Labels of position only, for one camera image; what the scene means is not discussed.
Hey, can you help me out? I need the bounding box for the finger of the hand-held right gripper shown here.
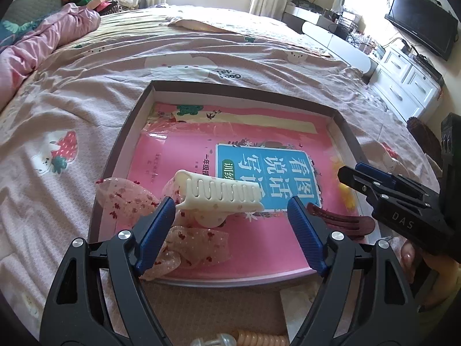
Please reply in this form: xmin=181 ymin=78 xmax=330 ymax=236
xmin=354 ymin=162 xmax=441 ymax=207
xmin=337 ymin=166 xmax=388 ymax=208

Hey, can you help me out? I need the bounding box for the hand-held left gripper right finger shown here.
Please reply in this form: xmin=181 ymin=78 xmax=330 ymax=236
xmin=286 ymin=195 xmax=423 ymax=346

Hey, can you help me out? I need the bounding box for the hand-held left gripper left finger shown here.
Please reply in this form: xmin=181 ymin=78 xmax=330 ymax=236
xmin=39 ymin=195 xmax=177 ymax=346

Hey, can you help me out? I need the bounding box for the pink sheer bow hair accessory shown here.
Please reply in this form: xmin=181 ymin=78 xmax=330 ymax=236
xmin=95 ymin=176 xmax=231 ymax=282

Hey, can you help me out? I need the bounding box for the white hair claw clip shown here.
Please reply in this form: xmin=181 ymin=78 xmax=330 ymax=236
xmin=175 ymin=169 xmax=265 ymax=229

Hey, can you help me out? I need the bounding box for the dark shallow cardboard box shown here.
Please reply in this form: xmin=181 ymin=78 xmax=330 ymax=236
xmin=87 ymin=80 xmax=377 ymax=289

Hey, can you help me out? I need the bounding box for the orange spiral hair tie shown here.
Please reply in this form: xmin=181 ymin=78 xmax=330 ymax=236
xmin=232 ymin=328 xmax=290 ymax=346

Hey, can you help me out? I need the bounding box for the person's right hand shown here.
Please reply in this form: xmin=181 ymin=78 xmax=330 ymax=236
xmin=400 ymin=240 xmax=461 ymax=312

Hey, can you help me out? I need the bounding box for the dark red hair clip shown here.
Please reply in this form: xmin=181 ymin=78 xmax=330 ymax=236
xmin=306 ymin=203 xmax=376 ymax=240

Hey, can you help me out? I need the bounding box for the pink book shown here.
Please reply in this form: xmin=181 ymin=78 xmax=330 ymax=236
xmin=130 ymin=103 xmax=357 ymax=282

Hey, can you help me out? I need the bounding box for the dark brown fuzzy object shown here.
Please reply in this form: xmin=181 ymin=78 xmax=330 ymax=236
xmin=407 ymin=117 xmax=443 ymax=166

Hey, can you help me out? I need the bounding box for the white drawer cabinet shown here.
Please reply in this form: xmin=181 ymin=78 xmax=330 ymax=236
xmin=371 ymin=45 xmax=443 ymax=123

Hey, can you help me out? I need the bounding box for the black television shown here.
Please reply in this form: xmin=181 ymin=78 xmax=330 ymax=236
xmin=385 ymin=0 xmax=459 ymax=61

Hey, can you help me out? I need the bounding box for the vanity desk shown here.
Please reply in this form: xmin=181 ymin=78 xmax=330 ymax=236
xmin=283 ymin=0 xmax=346 ymax=33

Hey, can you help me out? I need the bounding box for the printed pink bed sheet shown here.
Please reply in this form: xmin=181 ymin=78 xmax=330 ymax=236
xmin=0 ymin=3 xmax=443 ymax=346

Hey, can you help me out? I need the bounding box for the beige cloth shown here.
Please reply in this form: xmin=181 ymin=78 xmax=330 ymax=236
xmin=169 ymin=16 xmax=325 ymax=55

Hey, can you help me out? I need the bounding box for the pink quilt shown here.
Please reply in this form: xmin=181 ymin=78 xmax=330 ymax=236
xmin=0 ymin=3 xmax=101 ymax=112

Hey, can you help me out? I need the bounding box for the pile of clothes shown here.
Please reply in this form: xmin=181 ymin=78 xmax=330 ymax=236
xmin=61 ymin=0 xmax=145 ymax=17

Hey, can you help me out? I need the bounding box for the teal floral duvet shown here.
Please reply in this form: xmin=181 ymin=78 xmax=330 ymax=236
xmin=0 ymin=18 xmax=40 ymax=44

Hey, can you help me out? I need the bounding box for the dark green pillow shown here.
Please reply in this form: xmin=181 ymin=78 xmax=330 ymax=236
xmin=0 ymin=0 xmax=67 ymax=31

